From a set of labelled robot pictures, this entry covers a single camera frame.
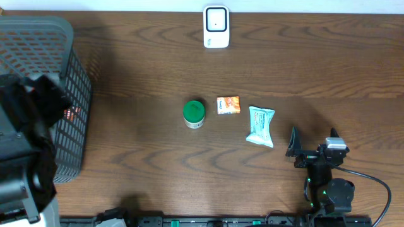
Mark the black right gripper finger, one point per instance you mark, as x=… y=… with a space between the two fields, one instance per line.
x=294 y=147
x=333 y=132

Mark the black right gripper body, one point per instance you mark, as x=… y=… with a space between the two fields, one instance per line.
x=307 y=159

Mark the mint green wipes packet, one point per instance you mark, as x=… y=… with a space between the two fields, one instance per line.
x=260 y=120

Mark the orange white tissue pack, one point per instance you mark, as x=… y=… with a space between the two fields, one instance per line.
x=228 y=105

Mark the green lid jar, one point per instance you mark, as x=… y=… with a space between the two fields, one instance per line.
x=194 y=114

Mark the orange chocolate bar wrapper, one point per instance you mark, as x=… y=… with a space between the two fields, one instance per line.
x=72 y=113

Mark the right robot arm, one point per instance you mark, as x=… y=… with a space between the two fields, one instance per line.
x=331 y=198

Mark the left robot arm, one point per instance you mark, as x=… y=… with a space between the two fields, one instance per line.
x=29 y=108

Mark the grey plastic mesh basket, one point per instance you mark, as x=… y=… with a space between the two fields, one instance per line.
x=35 y=45

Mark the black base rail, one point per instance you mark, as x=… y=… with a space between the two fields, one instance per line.
x=158 y=221

